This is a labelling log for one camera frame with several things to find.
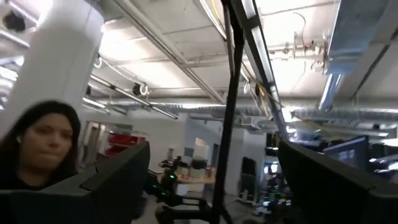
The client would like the red storage rack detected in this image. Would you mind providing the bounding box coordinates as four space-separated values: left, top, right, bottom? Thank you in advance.
104 133 147 158

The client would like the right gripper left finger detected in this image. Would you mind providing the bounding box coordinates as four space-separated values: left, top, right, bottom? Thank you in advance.
0 141 151 224

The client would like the person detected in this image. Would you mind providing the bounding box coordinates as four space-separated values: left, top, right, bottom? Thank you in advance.
0 100 82 191

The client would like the lit computer monitor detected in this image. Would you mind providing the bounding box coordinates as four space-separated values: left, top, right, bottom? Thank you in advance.
322 135 370 171

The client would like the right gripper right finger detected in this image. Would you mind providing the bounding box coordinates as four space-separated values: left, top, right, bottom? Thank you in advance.
278 139 398 224

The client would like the black aluminium rig frame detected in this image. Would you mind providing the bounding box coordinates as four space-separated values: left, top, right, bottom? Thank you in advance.
198 0 290 224

